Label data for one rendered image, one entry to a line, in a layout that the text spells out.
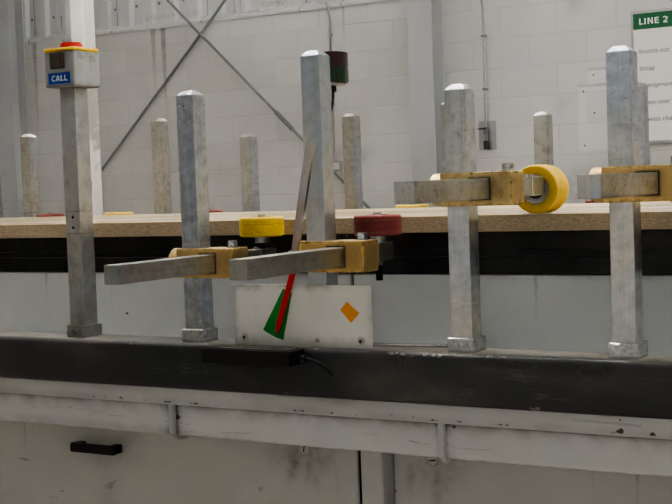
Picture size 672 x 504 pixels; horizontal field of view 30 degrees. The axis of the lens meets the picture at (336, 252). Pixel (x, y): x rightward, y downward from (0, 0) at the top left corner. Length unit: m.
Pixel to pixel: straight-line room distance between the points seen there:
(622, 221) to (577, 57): 7.65
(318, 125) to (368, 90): 8.13
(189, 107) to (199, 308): 0.34
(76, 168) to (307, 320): 0.55
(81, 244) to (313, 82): 0.56
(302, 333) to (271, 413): 0.17
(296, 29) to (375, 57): 0.78
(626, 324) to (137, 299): 1.07
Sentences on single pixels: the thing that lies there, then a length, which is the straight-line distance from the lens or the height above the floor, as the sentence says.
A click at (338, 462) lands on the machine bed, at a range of 2.30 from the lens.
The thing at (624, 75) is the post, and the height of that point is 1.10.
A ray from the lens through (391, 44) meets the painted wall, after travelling 10.05.
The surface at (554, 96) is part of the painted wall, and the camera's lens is 9.47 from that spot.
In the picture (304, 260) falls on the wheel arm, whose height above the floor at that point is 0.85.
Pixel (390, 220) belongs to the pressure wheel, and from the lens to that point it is 2.07.
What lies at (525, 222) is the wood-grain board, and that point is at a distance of 2.06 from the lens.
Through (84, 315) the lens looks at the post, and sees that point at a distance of 2.31.
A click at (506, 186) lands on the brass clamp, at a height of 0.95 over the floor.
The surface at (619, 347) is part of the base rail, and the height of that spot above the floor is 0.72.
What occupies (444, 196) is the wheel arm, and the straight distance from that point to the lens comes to 1.72.
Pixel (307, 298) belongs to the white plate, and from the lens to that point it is 2.02.
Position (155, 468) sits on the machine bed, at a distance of 2.59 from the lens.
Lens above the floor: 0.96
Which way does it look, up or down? 3 degrees down
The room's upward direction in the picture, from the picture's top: 2 degrees counter-clockwise
